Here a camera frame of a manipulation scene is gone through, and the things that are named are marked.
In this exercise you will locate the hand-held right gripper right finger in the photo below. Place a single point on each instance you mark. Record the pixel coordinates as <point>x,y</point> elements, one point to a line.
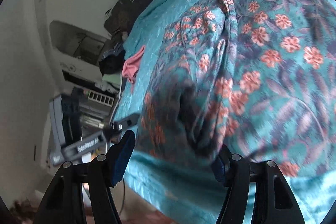
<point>219,169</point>

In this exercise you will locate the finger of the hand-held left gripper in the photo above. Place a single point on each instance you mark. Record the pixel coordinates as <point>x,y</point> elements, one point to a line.
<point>126,123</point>

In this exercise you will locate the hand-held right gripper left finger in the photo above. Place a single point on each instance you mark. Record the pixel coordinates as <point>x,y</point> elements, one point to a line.
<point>122,158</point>

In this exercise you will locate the teal floral shirt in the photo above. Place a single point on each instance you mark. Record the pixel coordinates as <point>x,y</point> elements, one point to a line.
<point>262,56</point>

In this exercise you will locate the grey clothes pile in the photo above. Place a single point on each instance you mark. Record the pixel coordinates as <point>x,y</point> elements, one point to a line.
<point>115,49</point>

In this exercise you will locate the white shelf rack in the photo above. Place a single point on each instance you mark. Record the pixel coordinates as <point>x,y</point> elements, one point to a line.
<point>101,99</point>

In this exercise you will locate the pale green cushion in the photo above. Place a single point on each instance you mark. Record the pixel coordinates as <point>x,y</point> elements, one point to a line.
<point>113,78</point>

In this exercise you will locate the pink garment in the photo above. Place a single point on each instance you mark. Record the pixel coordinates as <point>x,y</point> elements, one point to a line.
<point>131,64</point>

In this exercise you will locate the black cloth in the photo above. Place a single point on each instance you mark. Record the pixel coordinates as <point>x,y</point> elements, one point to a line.
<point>111,65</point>

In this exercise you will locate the arched interior window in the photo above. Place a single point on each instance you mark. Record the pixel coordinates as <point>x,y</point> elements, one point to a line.
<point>78,43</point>

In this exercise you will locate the teal star quilt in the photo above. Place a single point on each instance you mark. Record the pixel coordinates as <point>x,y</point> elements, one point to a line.
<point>149,37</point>

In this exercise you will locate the panda wall sticker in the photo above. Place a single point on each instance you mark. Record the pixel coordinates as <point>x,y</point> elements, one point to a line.
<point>68,66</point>

